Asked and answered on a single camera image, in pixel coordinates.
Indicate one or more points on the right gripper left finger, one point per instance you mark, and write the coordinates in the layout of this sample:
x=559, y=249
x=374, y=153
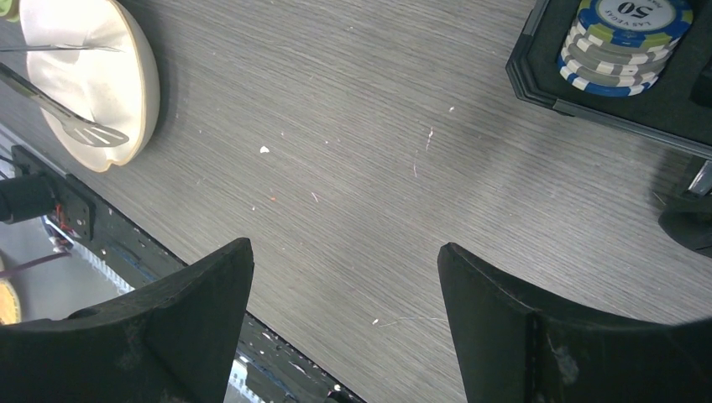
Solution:
x=173, y=340

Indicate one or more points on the cream divided plate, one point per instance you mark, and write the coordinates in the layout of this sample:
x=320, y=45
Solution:
x=101, y=67

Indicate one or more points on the steel tongs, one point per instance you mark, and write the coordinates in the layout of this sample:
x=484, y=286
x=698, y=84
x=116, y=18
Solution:
x=84, y=131

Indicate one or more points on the blue poker chip stack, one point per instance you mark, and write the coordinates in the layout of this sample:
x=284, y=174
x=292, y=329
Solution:
x=620, y=48

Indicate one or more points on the aluminium front rail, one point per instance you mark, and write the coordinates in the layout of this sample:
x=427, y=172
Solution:
x=81, y=280

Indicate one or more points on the green round lid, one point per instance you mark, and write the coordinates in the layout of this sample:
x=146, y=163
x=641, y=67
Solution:
x=9, y=10

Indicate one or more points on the black poker chip case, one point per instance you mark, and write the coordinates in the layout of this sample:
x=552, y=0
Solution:
x=666, y=113

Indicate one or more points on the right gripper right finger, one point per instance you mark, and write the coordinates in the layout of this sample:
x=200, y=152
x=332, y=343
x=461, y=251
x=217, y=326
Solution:
x=516, y=342

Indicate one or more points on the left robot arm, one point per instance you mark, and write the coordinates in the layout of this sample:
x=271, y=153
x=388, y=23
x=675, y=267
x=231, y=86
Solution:
x=26, y=197

